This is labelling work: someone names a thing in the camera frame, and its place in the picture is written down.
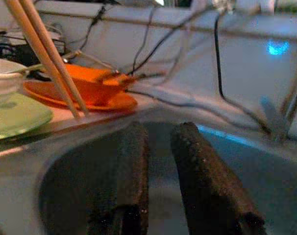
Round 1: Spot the orange bowl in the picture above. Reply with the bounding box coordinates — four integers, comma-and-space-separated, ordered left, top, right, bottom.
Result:
62, 63, 134, 107

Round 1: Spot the green plate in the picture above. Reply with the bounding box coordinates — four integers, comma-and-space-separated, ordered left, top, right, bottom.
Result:
0, 93, 53, 142

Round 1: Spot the thick black cable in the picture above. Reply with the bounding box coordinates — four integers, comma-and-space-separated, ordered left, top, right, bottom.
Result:
213, 14, 272, 134

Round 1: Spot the orange plate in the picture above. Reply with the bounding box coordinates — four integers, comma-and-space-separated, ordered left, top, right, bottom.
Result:
23, 79, 138, 113

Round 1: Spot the metal faucet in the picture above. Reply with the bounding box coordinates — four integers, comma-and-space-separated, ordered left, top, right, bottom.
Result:
260, 75, 297, 142

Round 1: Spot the white bowl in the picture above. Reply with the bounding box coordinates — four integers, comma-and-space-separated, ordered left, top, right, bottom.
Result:
0, 56, 29, 111

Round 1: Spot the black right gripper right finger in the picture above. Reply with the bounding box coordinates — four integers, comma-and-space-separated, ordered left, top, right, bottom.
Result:
170, 121, 267, 235

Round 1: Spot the wooden chopstick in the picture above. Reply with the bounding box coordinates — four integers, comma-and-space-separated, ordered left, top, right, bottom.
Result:
19, 0, 89, 116
3, 0, 80, 118

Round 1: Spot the black power strip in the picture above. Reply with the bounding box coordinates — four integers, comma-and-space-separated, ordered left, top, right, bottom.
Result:
0, 43, 41, 67

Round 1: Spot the thin black cable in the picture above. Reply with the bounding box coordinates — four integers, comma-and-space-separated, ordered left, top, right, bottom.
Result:
127, 6, 156, 75

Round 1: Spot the stainless steel sink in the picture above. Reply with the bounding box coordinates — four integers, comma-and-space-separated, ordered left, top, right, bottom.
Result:
0, 105, 297, 235

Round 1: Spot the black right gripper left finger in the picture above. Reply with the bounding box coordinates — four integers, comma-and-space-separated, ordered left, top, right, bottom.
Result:
86, 121, 151, 235

